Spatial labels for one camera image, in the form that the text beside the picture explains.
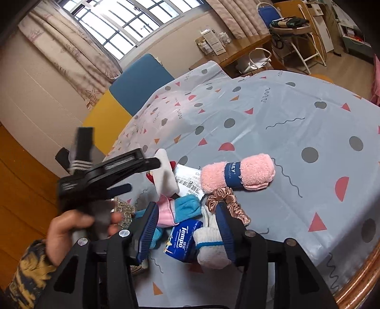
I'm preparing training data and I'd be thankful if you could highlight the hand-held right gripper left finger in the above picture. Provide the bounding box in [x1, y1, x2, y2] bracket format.
[44, 202, 161, 309]

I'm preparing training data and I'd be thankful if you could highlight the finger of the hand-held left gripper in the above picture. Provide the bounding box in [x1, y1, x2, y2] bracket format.
[108, 183, 132, 198]
[101, 157, 162, 189]

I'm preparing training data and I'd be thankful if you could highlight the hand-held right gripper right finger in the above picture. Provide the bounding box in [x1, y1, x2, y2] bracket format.
[215, 204, 339, 309]

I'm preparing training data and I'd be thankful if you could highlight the white knit sock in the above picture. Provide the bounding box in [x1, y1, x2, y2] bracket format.
[193, 205, 235, 269]

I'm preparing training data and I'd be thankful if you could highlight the white foam sponge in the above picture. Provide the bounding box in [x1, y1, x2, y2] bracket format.
[151, 149, 180, 197]

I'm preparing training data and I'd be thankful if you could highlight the pink satin scrunchie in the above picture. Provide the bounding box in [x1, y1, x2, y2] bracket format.
[206, 187, 251, 226]

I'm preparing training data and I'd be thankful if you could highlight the blue tissue pack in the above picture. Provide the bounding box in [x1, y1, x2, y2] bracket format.
[163, 219, 205, 263]

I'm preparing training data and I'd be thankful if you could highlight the teal toy figure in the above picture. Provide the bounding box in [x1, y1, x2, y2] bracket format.
[135, 194, 204, 250]

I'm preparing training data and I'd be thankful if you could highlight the pink towel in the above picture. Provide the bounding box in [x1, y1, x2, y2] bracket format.
[200, 153, 276, 193]

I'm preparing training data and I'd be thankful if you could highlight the person's left forearm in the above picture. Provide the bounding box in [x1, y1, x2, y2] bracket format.
[6, 239, 60, 309]

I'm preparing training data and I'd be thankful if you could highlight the person's left hand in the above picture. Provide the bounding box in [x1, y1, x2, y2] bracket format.
[47, 213, 123, 265]

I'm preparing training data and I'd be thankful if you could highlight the red cloth item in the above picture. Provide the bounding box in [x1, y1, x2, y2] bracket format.
[146, 160, 178, 185]

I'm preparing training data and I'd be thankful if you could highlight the woven tissue box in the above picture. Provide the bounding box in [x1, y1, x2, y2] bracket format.
[111, 196, 149, 277]

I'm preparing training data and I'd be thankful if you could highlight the white printed packet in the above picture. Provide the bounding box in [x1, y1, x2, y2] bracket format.
[174, 165, 205, 203]

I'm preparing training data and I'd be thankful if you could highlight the grey yellow blue headboard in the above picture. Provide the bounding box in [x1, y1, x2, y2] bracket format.
[82, 53, 176, 155]

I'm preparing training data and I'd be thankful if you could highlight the patterned tablecloth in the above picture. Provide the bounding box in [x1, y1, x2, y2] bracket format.
[105, 61, 380, 309]

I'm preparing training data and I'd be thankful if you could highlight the beige patterned curtain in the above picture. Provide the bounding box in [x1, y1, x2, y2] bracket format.
[18, 6, 122, 110]
[205, 0, 274, 39]

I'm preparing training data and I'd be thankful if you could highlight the brown carton box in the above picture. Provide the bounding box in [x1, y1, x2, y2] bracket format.
[195, 36, 208, 55]

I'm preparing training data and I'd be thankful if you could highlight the large grid window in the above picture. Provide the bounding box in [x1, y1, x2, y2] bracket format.
[58, 0, 208, 61]

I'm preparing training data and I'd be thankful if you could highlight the white carton box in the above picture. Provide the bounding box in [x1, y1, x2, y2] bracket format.
[203, 30, 226, 55]

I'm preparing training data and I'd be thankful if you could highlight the wooden desk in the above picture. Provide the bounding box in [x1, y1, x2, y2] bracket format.
[190, 34, 285, 78]

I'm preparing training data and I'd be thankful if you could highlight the white tote bag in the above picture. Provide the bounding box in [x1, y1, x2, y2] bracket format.
[237, 48, 272, 73]

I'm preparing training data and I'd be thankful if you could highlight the blue folding chair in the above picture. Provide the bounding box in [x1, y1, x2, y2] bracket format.
[257, 2, 282, 29]

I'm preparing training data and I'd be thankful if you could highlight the dark bag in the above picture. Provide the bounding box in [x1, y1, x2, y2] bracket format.
[271, 17, 309, 29]

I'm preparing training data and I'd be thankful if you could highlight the pink blanket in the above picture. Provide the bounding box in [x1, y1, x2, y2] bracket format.
[370, 55, 380, 106]

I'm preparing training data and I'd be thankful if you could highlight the white cabinet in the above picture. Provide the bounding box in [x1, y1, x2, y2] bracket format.
[315, 12, 334, 52]

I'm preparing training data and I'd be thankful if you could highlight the low grey storage shelf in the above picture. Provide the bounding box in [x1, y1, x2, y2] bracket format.
[341, 25, 375, 58]

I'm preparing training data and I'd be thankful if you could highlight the white frame high chair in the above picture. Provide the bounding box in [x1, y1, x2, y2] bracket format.
[269, 16, 327, 75]

